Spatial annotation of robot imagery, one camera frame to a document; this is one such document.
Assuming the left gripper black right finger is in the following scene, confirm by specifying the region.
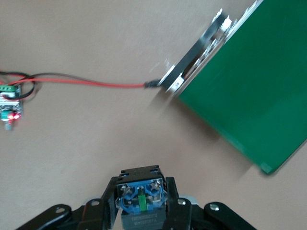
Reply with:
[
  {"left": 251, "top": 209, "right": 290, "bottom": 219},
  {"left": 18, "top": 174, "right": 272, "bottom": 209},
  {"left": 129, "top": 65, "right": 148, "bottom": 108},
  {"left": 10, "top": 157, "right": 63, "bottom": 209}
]
[{"left": 164, "top": 176, "right": 257, "bottom": 230}]

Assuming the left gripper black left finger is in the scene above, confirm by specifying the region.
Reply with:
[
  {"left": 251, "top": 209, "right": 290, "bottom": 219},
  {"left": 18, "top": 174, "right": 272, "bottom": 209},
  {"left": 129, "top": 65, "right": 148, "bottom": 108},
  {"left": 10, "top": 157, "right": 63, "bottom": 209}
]
[{"left": 16, "top": 176, "right": 120, "bottom": 230}]

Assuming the green push button switch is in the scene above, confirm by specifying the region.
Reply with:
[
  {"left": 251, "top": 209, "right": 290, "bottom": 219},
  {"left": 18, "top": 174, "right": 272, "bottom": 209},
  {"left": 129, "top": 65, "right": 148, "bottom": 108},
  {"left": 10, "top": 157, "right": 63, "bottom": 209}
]
[{"left": 115, "top": 164, "right": 168, "bottom": 230}]

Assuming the green conveyor belt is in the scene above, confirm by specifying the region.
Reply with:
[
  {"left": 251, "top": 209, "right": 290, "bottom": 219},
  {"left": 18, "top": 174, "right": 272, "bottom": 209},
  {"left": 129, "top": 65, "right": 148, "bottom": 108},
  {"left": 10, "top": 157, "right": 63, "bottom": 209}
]
[{"left": 158, "top": 0, "right": 307, "bottom": 176}]

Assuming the black motor controller board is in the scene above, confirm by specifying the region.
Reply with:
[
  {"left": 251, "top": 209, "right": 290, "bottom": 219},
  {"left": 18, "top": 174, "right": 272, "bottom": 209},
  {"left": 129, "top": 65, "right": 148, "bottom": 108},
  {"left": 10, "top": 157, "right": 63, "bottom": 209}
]
[{"left": 0, "top": 82, "right": 25, "bottom": 131}]

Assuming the red black conveyor wire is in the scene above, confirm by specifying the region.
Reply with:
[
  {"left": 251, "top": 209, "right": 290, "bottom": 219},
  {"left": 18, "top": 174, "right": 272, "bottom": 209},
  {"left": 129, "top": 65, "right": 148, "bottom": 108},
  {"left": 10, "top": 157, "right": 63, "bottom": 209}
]
[{"left": 0, "top": 70, "right": 161, "bottom": 90}]

